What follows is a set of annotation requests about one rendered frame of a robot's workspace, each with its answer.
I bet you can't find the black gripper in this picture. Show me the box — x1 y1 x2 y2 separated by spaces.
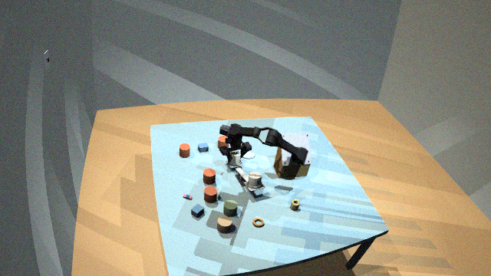
219 139 252 161

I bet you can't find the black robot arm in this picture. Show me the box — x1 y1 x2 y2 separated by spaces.
219 123 308 165

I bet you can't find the dark cylinder with pale green top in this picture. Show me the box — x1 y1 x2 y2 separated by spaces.
223 200 238 217

